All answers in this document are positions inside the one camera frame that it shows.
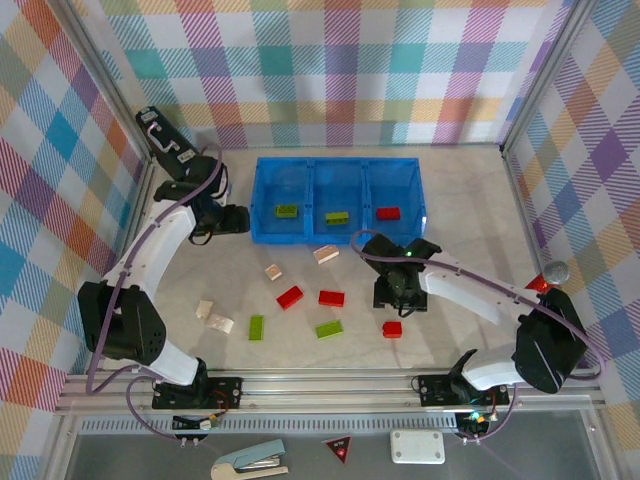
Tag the white rectangular plate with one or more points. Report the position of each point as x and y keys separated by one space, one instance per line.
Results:
x=417 y=446

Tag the small white lego brick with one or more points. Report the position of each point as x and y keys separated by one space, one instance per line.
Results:
x=204 y=309
x=272 y=271

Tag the aluminium frame post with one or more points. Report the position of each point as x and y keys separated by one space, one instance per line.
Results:
x=545 y=75
x=111 y=85

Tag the green lego brick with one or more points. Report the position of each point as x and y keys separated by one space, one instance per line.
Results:
x=256 y=328
x=286 y=211
x=337 y=218
x=329 y=330

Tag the blue three-compartment bin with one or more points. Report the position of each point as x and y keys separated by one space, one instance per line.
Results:
x=285 y=180

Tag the red glitter toy microphone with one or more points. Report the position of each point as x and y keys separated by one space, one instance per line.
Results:
x=556 y=272

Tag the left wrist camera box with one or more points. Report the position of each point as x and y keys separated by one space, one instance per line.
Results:
x=227 y=187

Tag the aluminium front rail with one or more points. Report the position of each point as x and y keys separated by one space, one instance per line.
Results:
x=325 y=390

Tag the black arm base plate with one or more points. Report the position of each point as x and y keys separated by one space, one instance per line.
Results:
x=225 y=390
x=435 y=390

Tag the small power connector board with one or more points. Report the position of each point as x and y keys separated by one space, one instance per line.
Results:
x=475 y=419
x=207 y=424

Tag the black briefcase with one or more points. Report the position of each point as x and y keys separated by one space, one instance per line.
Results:
x=170 y=160

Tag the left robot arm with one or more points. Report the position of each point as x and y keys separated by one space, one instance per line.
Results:
x=150 y=245

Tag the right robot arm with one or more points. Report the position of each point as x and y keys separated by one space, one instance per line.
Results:
x=465 y=290

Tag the small red lego brick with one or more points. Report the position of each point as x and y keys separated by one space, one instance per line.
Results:
x=392 y=329

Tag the slotted aluminium strip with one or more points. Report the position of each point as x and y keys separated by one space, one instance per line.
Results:
x=300 y=425

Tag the red triangle sign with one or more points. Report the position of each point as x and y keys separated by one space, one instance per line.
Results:
x=339 y=447

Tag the grey-blue stapler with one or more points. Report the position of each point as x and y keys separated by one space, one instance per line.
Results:
x=250 y=457

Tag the aluminium side rail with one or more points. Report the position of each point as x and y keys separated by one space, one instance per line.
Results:
x=520 y=200
x=144 y=175

